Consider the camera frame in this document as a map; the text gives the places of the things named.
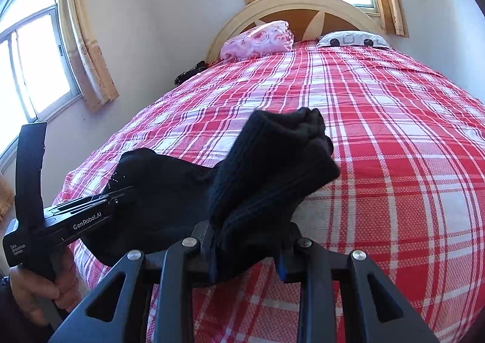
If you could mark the person's left hand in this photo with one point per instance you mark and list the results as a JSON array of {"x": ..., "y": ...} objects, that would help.
[{"x": 27, "y": 287}]

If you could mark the left side window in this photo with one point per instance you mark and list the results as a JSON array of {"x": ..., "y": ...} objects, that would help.
[{"x": 36, "y": 77}]

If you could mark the dark item beside bed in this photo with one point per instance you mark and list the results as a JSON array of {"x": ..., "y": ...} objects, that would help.
[{"x": 197, "y": 69}]

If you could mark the white black patterned pillow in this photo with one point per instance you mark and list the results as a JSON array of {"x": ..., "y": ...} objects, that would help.
[{"x": 352, "y": 38}]

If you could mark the yellow curtain left window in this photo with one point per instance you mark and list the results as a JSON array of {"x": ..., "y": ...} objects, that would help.
[{"x": 84, "y": 55}]

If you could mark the wooden arched headboard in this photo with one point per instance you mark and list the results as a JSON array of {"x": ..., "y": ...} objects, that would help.
[{"x": 307, "y": 19}]

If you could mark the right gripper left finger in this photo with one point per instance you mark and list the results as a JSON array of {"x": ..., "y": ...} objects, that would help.
[{"x": 118, "y": 309}]

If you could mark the red plaid bed cover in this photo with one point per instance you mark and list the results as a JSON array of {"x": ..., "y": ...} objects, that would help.
[{"x": 409, "y": 143}]

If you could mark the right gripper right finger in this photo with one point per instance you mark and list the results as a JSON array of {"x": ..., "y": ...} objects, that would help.
[{"x": 373, "y": 308}]

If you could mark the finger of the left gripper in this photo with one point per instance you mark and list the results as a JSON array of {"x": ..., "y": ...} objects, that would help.
[{"x": 86, "y": 201}]

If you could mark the black pants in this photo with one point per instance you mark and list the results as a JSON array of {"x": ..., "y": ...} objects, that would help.
[{"x": 248, "y": 198}]

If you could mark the pink floral pillow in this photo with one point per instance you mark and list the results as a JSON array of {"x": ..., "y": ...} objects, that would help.
[{"x": 262, "y": 40}]

